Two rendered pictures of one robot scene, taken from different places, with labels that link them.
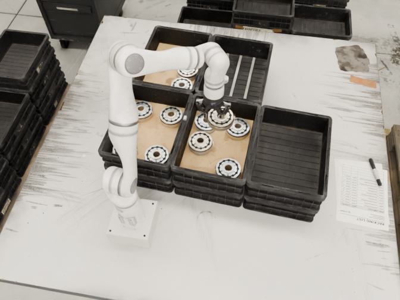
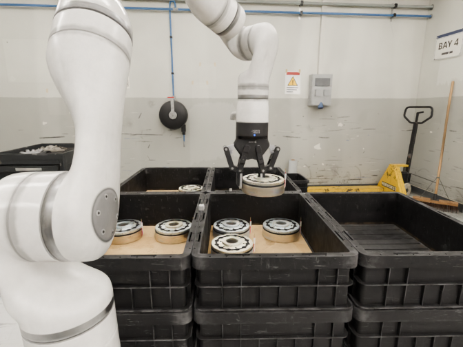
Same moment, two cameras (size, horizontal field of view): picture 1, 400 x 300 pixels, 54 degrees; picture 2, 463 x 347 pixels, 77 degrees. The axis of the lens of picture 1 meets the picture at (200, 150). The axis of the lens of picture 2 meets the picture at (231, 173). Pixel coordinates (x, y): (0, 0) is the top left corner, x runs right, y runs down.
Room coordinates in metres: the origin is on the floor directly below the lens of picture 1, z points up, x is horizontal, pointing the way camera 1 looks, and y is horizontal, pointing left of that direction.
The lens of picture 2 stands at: (0.34, 0.17, 1.18)
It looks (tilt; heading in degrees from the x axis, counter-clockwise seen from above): 13 degrees down; 345
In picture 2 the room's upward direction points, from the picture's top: straight up
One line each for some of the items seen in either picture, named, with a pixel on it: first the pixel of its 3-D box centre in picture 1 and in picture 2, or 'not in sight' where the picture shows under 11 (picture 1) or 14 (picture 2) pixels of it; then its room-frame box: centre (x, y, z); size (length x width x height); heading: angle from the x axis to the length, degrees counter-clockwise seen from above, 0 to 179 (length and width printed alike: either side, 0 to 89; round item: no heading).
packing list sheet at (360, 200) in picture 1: (362, 192); not in sight; (0.80, -0.70, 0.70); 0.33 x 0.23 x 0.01; 169
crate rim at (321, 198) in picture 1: (291, 149); (385, 219); (0.88, -0.36, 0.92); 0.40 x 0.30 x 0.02; 166
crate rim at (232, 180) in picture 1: (217, 136); (262, 220); (0.96, -0.07, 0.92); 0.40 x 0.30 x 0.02; 166
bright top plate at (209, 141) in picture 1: (200, 141); (231, 243); (0.97, 0.00, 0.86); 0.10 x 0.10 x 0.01
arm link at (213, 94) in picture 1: (214, 82); (251, 108); (1.00, -0.06, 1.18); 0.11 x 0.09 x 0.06; 170
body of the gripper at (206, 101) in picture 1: (213, 99); (251, 139); (0.99, -0.05, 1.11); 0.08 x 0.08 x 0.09
